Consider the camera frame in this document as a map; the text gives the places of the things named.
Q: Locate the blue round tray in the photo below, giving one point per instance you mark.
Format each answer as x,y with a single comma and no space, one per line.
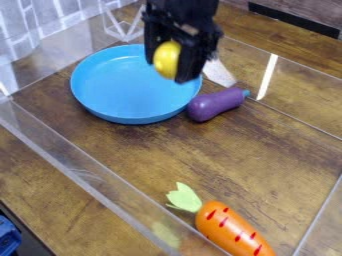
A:
121,89

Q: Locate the purple toy eggplant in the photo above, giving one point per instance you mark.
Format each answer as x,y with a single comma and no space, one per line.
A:
209,105

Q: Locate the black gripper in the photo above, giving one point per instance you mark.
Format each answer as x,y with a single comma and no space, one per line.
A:
185,20

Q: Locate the blue object at corner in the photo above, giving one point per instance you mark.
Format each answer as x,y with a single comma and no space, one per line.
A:
10,237

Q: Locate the yellow toy lemon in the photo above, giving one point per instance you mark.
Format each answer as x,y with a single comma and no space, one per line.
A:
166,58

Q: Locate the orange toy carrot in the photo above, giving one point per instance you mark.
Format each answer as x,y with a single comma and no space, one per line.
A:
221,224

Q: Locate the black bar on table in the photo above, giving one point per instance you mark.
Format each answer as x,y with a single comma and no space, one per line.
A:
296,20

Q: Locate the clear acrylic enclosure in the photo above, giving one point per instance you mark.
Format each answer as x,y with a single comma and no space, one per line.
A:
86,181

